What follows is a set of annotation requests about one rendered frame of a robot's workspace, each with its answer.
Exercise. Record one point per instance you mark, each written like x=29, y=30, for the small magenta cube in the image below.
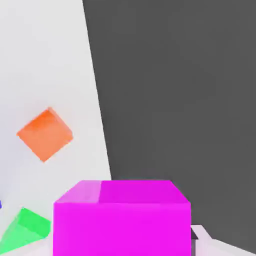
x=122, y=226

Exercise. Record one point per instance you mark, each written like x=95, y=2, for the small green cube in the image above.
x=24, y=230

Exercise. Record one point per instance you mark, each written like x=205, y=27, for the small blue cube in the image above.
x=0, y=204

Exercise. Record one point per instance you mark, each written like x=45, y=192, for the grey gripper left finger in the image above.
x=43, y=247

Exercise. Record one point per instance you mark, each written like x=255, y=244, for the small orange cube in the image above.
x=45, y=136

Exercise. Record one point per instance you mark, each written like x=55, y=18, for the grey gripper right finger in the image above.
x=204, y=242

